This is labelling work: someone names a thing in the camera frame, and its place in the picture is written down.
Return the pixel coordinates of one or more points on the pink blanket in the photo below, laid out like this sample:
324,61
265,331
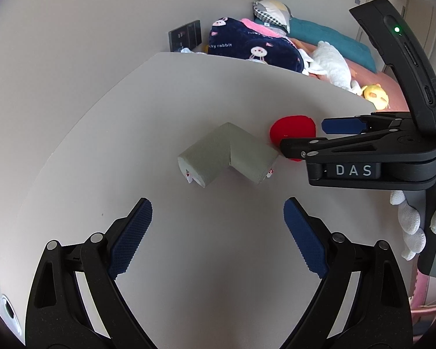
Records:
254,23

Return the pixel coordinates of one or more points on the white goose plush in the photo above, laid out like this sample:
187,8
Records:
334,65

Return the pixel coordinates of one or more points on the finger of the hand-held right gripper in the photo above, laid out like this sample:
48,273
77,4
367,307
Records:
298,147
341,125

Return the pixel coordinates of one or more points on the patchwork checked pillow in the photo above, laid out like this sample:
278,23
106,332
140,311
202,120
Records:
272,11

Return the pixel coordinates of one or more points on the teal pillow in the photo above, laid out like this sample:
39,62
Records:
330,40

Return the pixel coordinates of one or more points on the person's right hand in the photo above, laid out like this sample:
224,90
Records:
410,225

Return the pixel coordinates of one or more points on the dark wall socket panel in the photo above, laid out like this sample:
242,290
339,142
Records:
183,34

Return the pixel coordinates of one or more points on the bed with pink sheet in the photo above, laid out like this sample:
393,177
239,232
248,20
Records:
388,83

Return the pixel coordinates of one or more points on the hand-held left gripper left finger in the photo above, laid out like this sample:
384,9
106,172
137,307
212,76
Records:
130,240

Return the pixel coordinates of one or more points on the small white cloth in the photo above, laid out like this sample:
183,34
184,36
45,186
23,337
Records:
188,49

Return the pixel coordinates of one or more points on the grey foam corner guard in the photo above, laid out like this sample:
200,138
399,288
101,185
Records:
221,145

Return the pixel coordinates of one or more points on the yellow chick plush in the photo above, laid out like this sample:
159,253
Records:
376,96

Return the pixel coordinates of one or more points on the red round plastic piece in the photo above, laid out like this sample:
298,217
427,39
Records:
290,127

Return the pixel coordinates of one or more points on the navy rabbit print blanket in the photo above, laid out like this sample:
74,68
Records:
247,43

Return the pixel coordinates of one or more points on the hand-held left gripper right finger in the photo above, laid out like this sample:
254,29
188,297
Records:
305,240

